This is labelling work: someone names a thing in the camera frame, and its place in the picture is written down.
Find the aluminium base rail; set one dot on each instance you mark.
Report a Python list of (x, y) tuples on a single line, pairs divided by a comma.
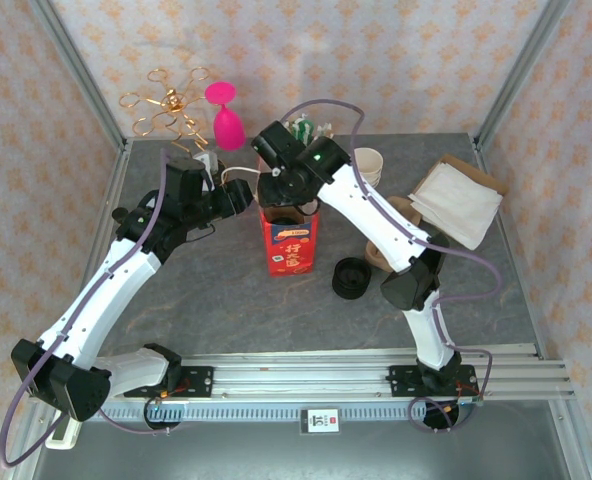
[(301, 377)]

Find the white and black cup stack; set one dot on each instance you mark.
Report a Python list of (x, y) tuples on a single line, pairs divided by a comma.
[(371, 165)]

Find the red carton box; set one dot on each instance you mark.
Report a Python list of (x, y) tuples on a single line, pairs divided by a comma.
[(291, 250)]

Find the white label card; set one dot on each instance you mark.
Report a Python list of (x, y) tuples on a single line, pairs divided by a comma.
[(320, 421)]

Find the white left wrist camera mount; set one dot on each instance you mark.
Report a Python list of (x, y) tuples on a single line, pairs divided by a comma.
[(207, 162)]

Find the wooden stir stick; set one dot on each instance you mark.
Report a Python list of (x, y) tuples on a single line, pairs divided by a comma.
[(325, 131)]

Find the white wrapped straw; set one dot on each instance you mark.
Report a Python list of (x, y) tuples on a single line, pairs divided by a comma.
[(292, 122)]

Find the brown pulp cup carrier stack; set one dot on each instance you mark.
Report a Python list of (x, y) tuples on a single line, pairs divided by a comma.
[(406, 210)]

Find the white paper napkin stack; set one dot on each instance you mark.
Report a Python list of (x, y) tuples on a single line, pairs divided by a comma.
[(456, 205)]

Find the white flat box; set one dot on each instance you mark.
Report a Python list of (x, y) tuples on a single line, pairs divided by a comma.
[(61, 436)]

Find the pink plastic goblet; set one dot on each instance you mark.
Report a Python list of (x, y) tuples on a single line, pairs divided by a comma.
[(228, 127)]

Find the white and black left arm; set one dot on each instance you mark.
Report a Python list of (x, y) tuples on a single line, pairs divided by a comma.
[(101, 300)]

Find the small black and gold bottle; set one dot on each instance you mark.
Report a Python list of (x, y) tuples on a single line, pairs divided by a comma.
[(118, 214)]

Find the brown cardboard tray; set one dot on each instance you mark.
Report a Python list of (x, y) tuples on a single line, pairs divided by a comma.
[(471, 172)]

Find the black cup lid stack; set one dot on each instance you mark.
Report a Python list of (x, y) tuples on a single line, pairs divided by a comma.
[(351, 277)]

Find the aluminium frame post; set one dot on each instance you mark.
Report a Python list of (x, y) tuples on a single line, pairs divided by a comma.
[(81, 75), (521, 70)]

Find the green wrapped straw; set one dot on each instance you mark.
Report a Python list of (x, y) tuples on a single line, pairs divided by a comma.
[(302, 131)]

